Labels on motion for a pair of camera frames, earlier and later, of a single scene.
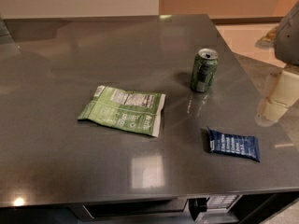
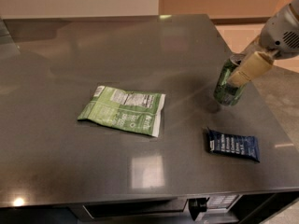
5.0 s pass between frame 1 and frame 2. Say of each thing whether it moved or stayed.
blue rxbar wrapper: stayed
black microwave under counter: stayed
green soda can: moved
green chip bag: stayed
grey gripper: moved
